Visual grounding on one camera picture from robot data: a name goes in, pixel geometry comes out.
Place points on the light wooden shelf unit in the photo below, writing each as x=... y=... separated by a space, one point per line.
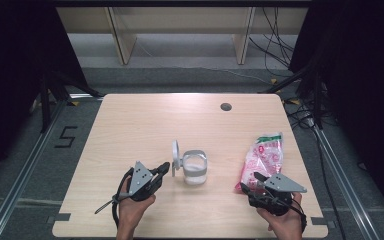
x=180 y=20

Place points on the black metal stand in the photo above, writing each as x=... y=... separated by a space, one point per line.
x=46 y=100
x=317 y=100

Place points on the clear plastic bag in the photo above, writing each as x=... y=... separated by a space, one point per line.
x=263 y=156

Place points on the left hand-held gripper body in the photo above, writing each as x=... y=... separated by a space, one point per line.
x=140 y=180

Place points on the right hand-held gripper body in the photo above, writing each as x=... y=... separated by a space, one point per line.
x=281 y=185

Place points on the dark curtain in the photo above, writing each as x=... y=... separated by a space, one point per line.
x=13 y=66
x=363 y=83

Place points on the metal floor rail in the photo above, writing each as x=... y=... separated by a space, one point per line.
x=343 y=180
x=20 y=180

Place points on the glass jar with grey lid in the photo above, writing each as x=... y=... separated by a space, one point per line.
x=195 y=171

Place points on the person's right hand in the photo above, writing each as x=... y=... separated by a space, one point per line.
x=285 y=225

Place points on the person's left hand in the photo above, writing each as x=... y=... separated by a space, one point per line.
x=133 y=211

